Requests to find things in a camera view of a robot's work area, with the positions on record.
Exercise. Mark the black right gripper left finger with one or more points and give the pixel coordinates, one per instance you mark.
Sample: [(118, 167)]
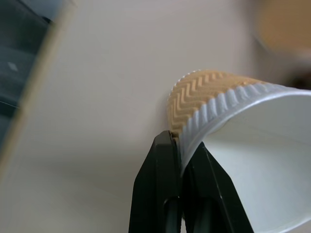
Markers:
[(155, 179)]

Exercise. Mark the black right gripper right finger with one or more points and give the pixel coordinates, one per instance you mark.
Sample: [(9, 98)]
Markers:
[(213, 194)]

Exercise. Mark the ribbed brown paper cup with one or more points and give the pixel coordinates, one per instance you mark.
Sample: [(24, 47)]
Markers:
[(255, 150), (284, 26)]

